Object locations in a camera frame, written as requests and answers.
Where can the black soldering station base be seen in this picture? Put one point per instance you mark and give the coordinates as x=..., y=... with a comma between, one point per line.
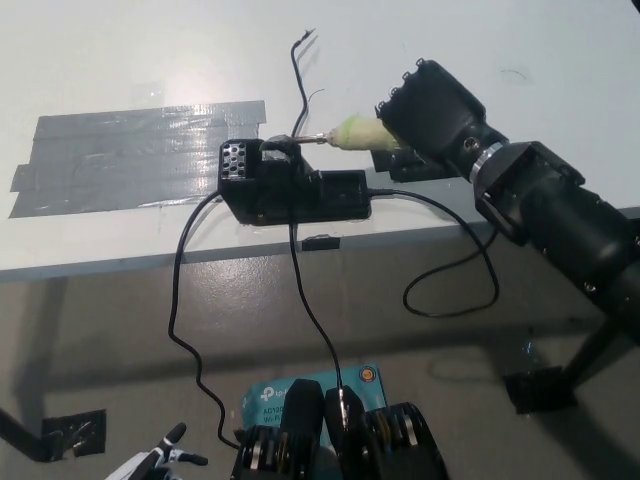
x=290, y=200

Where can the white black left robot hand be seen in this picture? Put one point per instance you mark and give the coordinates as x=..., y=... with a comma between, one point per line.
x=150, y=460

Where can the teal tp-link box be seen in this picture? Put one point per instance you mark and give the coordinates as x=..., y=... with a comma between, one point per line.
x=270, y=397

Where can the black robot torso blocks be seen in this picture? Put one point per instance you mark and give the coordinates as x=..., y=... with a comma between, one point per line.
x=305, y=425

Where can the tape-wrapped soldering iron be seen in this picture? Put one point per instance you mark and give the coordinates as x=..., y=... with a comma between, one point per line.
x=365, y=134

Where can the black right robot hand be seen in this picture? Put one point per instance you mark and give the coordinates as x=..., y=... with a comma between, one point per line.
x=435, y=110

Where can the black table leg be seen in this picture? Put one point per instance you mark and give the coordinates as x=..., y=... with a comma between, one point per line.
x=20, y=432
x=585, y=355

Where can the grey duct tape patch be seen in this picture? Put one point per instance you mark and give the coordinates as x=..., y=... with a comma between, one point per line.
x=125, y=155

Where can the square black tape patch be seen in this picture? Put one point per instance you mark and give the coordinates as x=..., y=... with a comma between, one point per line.
x=410, y=170

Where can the small black tape strip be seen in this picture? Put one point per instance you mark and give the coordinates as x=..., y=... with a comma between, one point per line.
x=320, y=243

